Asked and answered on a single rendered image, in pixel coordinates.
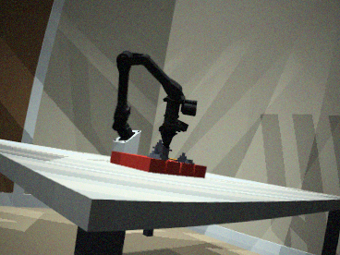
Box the red flat deck plate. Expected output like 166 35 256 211
110 148 207 177

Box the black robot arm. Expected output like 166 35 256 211
113 51 197 140

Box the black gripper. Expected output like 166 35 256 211
159 111 181 149

